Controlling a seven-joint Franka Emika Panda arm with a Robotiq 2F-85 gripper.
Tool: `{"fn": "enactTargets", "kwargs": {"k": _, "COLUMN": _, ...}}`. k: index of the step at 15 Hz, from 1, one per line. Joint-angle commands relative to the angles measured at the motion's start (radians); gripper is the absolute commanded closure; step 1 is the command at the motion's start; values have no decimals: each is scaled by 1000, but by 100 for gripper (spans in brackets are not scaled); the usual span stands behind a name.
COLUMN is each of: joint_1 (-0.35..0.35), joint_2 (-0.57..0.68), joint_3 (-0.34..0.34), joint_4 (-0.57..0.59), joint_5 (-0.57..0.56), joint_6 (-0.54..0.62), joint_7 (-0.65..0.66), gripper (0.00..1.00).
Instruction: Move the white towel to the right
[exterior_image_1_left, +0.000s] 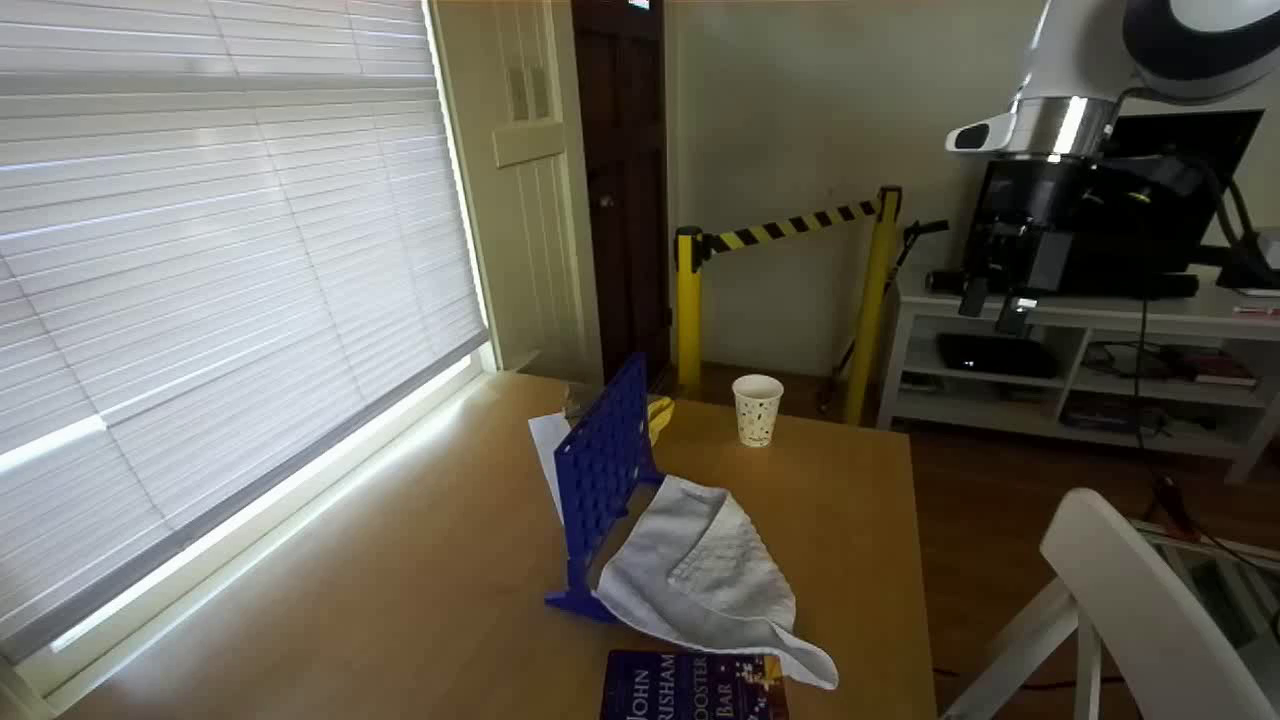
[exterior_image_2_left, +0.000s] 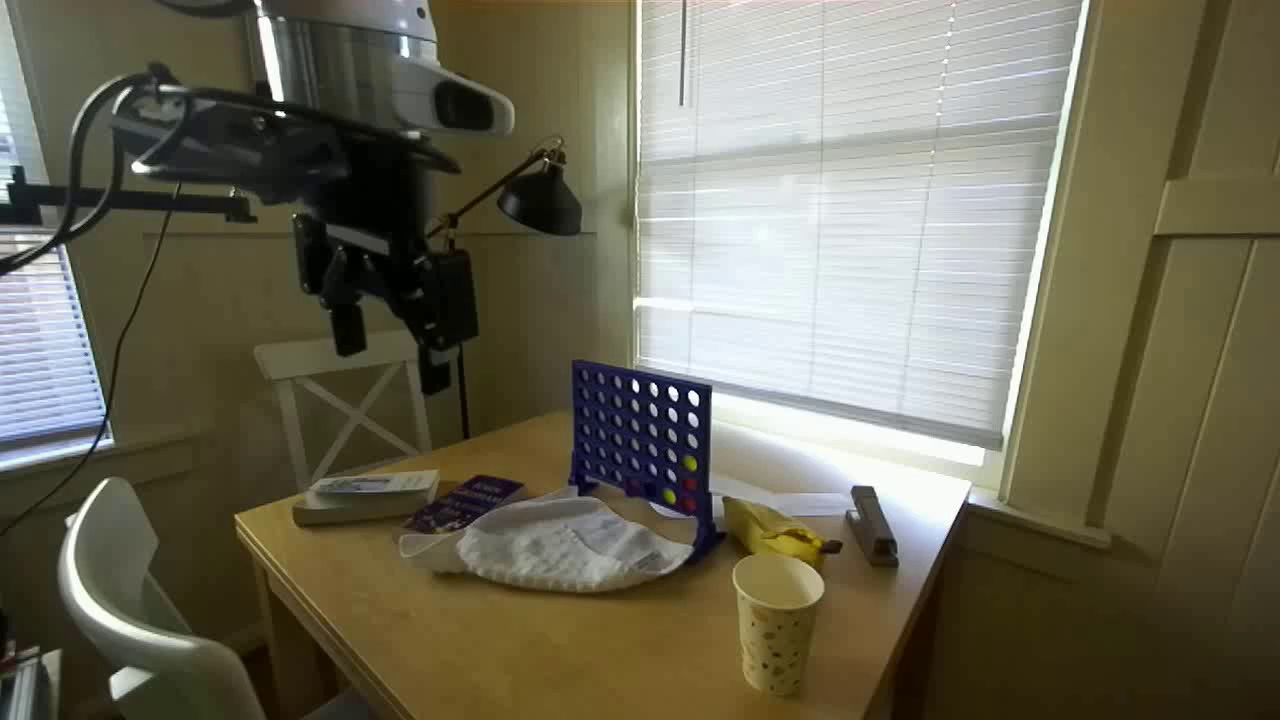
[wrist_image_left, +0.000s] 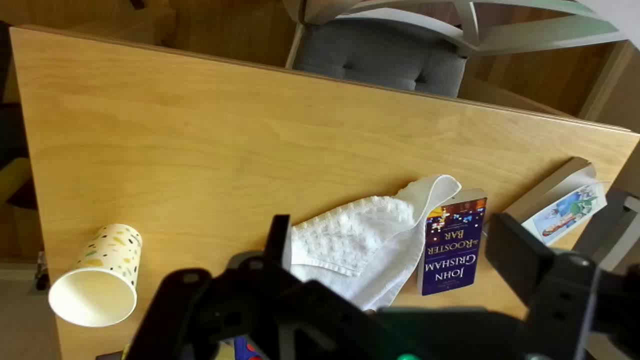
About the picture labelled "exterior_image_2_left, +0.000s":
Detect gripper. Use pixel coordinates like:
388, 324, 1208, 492
292, 136, 480, 397

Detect white towel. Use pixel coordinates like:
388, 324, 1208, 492
398, 489, 697, 594

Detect white cross-back chair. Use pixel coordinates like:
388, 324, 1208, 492
252, 329, 437, 493

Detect white booklet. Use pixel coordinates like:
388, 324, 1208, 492
308, 469, 442, 499

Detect black desk lamp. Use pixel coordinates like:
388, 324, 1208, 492
428, 137, 584, 442

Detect grey book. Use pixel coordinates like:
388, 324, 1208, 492
291, 484, 442, 529

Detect purple booklet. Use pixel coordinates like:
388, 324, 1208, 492
402, 474, 527, 536

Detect stand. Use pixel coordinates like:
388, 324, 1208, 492
0, 165, 259, 227

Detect blue disc-drop grid game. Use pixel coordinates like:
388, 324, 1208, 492
567, 359, 727, 564

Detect small window with blinds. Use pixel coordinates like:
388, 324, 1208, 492
0, 0, 113, 473

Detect white moulded chair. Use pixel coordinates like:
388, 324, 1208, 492
56, 476, 373, 720

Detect banana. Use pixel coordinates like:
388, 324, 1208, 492
721, 495, 845, 570

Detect large window with blinds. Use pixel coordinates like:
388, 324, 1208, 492
633, 0, 1089, 453

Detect dotted paper cup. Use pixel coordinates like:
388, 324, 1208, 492
731, 552, 827, 699

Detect grey stapler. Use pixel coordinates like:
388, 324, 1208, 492
844, 485, 901, 569

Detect stack of books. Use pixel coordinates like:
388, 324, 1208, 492
0, 640, 59, 720

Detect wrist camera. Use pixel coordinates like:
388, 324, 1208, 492
108, 84, 353, 205

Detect black cable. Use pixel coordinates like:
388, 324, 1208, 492
0, 184, 185, 541

